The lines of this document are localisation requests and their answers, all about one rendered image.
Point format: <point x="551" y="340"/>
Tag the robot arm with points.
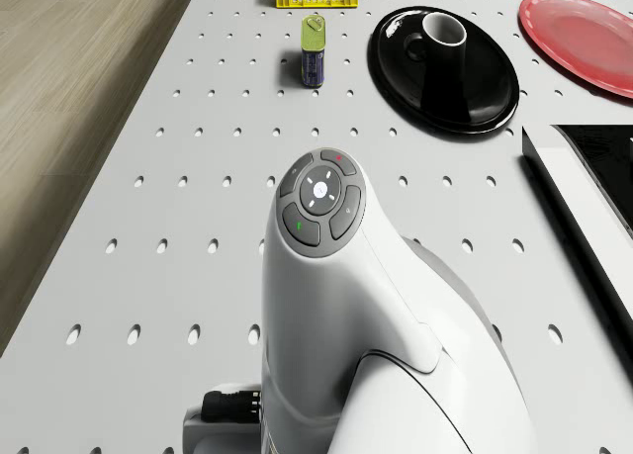
<point x="346" y="300"/>

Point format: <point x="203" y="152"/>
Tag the black mug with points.
<point x="445" y="78"/>

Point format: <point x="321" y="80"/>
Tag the black plate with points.
<point x="494" y="88"/>

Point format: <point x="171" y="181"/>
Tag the flat-sided can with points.
<point x="313" y="53"/>

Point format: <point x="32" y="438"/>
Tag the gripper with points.
<point x="217" y="431"/>

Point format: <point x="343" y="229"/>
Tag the red plate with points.
<point x="583" y="43"/>

